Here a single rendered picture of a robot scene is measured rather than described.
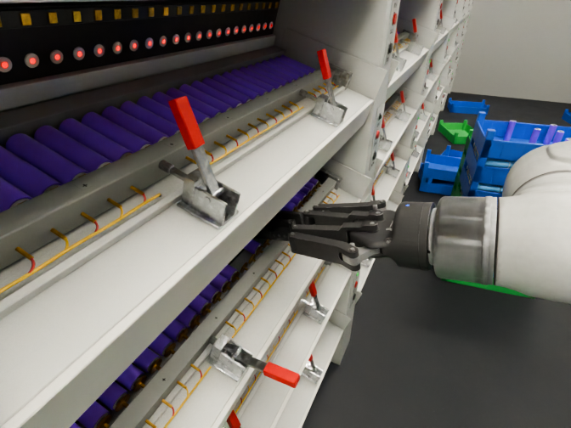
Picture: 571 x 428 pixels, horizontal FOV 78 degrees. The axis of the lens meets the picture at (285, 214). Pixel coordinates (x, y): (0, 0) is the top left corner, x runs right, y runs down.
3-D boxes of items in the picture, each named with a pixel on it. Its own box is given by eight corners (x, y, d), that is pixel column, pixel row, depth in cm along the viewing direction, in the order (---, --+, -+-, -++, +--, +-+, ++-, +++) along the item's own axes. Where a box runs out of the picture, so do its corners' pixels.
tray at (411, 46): (422, 63, 116) (444, 18, 107) (377, 109, 70) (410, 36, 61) (366, 41, 120) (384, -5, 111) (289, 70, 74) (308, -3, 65)
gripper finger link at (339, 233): (381, 248, 42) (379, 255, 41) (296, 244, 47) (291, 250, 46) (378, 219, 41) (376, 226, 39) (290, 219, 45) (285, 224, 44)
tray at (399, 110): (411, 121, 126) (431, 84, 117) (365, 195, 80) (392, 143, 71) (359, 98, 130) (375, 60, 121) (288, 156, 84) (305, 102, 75)
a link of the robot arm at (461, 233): (493, 253, 41) (438, 248, 44) (497, 182, 37) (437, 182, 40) (491, 305, 34) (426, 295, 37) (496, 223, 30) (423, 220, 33)
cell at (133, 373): (96, 343, 36) (146, 379, 34) (81, 357, 34) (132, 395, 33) (95, 333, 35) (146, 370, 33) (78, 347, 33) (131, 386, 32)
